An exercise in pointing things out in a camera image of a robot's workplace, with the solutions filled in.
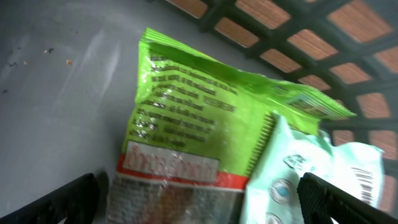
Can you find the mint wet wipes pack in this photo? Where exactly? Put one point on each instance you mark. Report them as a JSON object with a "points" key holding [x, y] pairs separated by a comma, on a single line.
{"points": [[271, 193]]}

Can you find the grey plastic mesh basket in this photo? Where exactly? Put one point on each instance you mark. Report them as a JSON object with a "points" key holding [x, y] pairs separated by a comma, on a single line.
{"points": [[345, 48]]}

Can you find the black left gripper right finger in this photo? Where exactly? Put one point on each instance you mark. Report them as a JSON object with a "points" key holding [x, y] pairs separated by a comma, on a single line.
{"points": [[323, 203]]}

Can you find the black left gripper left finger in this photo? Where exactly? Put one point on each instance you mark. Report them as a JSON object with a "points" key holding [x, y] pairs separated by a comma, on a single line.
{"points": [[75, 202]]}

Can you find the green snack bag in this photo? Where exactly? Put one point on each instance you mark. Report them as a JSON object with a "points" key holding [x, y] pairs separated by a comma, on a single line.
{"points": [[196, 132]]}

